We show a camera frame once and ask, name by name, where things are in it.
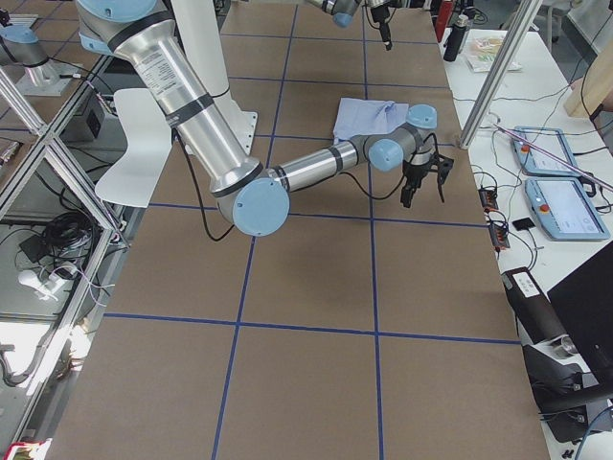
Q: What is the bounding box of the light blue striped shirt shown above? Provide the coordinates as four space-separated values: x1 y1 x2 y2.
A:
333 98 409 143

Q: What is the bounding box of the aluminium frame post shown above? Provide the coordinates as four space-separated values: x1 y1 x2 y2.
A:
458 0 542 150

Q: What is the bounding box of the blue teach pendant near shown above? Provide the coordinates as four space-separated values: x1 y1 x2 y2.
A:
524 177 610 242

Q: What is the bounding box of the blue teach pendant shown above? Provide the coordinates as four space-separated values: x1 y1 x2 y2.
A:
510 126 586 177
524 177 610 242

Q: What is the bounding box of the blue teach pendant far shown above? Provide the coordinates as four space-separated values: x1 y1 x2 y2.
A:
510 126 586 177

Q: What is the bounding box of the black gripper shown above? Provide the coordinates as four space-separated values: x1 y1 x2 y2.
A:
371 0 397 51
400 148 454 208

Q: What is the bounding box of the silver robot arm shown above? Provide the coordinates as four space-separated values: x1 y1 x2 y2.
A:
77 1 453 237
306 0 407 51

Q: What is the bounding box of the black monitor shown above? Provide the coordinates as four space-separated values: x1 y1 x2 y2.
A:
548 244 613 381

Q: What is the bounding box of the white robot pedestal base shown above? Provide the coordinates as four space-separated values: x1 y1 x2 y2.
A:
170 0 258 155

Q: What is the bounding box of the white curved sheet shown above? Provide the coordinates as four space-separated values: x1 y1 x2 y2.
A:
95 88 171 208

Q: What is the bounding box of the black water bottle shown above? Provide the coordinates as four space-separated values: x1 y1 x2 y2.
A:
443 13 469 62

